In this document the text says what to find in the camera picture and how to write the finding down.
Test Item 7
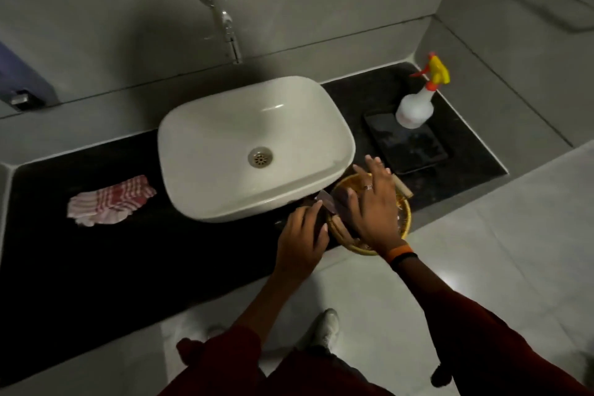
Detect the person's left hand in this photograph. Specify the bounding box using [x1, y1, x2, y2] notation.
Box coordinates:
[274, 200, 331, 282]

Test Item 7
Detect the person's right hand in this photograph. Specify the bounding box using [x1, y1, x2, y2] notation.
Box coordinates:
[346, 155, 409, 256]

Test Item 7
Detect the small grey packet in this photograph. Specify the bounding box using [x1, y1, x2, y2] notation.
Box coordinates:
[316, 190, 349, 216]

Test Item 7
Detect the person's left forearm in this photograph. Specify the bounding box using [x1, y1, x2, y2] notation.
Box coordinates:
[200, 268, 304, 366]

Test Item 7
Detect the person's right forearm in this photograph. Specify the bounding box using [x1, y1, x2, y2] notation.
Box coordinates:
[394, 257, 525, 373]

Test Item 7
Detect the beige wooden stick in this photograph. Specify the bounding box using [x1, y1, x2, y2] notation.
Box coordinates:
[392, 174, 414, 200]

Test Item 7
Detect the black square tray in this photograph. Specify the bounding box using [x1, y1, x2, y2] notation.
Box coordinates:
[363, 112, 450, 175]

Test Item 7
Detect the yellow woven basket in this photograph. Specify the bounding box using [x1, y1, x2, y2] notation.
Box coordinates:
[326, 172, 413, 256]

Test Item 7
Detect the orange wristband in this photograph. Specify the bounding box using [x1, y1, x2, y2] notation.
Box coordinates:
[381, 245, 415, 265]

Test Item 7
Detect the black wristband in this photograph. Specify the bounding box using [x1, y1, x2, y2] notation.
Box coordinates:
[389, 252, 419, 271]

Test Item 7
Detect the white spray bottle yellow nozzle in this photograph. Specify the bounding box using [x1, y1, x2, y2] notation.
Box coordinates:
[395, 52, 451, 129]

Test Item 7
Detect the white shoe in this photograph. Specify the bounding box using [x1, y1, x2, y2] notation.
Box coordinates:
[297, 308, 340, 355]

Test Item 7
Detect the white ceramic wash basin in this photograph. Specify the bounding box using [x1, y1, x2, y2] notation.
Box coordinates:
[157, 75, 356, 224]

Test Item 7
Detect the metal sink drain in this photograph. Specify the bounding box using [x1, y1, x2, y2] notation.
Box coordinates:
[248, 146, 273, 169]

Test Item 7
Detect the red white checked cloth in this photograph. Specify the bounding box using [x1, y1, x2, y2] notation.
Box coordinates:
[67, 175, 157, 227]

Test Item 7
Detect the wall mirror with metal bracket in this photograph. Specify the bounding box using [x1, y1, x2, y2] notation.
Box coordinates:
[0, 41, 59, 119]

